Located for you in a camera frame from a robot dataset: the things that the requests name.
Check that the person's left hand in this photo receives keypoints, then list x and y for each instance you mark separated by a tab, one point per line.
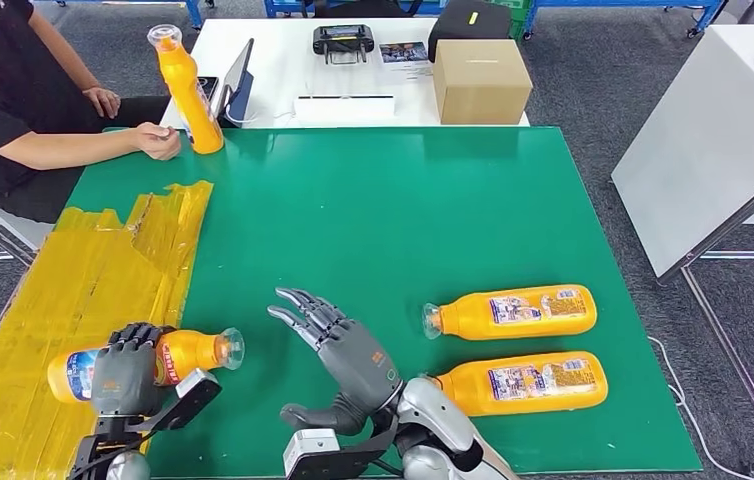
102	102

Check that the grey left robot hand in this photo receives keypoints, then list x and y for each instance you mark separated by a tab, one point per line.
125	381

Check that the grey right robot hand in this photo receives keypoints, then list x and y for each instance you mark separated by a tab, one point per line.
360	368

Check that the person's right hand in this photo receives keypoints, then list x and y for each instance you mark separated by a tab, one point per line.
158	140

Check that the orange detergent bottle clear cap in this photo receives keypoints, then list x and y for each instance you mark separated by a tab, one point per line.
470	318
191	351
476	391
191	106

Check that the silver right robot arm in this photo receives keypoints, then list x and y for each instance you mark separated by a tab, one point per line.
436	411

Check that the person's right forearm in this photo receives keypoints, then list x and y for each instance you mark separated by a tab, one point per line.
66	151

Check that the person's left forearm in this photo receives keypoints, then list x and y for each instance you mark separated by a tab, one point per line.
62	56

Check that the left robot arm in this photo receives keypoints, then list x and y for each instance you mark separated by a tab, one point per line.
126	467

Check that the black smartphone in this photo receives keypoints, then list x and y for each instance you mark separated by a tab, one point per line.
210	86

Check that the tablet in blue case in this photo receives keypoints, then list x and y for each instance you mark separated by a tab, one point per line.
241	79

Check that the yellow tape sheet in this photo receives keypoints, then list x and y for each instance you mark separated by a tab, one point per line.
85	265

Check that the blue metal rack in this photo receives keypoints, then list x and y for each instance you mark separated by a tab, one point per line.
272	9
615	2
193	16

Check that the white chair with metal leg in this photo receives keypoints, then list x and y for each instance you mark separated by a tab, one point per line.
19	232

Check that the green work table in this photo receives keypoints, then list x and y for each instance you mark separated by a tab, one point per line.
384	212

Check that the white flat box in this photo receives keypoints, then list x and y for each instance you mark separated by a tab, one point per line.
345	111

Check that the black remote controller with screen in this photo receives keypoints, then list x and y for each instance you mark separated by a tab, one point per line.
344	40

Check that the printed leaflet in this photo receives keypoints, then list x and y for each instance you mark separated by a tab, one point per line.
403	52

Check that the brown cardboard box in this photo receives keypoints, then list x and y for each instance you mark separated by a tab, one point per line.
481	86

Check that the black bag with yellow tag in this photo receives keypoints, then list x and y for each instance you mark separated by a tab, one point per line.
464	26

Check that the green plastic crate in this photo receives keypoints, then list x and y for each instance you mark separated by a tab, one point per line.
519	28

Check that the white side table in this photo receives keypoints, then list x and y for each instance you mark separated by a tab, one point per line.
702	146

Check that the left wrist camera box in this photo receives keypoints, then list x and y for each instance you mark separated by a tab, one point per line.
195	394

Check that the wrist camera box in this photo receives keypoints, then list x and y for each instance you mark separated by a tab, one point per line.
195	394
311	450

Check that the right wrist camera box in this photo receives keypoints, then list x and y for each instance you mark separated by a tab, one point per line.
311	450

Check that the metal table frame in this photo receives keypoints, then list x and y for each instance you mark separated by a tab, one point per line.
736	218

